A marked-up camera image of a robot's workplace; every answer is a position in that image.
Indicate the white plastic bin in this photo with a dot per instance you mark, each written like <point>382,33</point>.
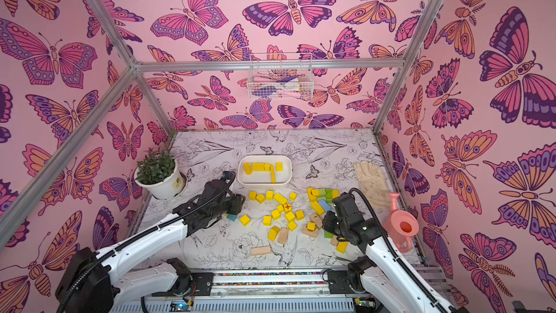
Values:
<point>271,179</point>

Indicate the yellow cylinder block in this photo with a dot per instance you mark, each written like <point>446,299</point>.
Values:
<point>248,169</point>

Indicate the wire basket on wall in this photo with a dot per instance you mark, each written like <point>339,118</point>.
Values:
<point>280,76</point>

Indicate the beige work glove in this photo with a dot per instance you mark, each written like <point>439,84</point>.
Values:
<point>373,184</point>

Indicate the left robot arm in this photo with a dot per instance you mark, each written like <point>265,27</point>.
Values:
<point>98,280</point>

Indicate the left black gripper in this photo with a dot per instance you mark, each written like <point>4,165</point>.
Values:
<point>237,200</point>

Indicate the natural wood block upright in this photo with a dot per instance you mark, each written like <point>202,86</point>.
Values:
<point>282,237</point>

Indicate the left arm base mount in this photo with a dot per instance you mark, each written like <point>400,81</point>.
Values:
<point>195,284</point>

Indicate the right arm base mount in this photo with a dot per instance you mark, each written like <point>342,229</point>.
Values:
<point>349,282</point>

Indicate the blue block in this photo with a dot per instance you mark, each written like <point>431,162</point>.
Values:
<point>325,206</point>

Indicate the pink watering can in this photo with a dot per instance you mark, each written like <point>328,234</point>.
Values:
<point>401,226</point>

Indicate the yellow long block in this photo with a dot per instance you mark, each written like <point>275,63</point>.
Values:
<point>342,246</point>

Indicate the long natural wood block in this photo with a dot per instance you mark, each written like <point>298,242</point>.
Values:
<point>260,251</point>

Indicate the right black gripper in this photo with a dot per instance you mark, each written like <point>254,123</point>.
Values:
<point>331,227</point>

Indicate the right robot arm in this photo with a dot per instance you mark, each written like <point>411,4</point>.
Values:
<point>381,271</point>

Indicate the potted green plant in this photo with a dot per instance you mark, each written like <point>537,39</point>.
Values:
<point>159,173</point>

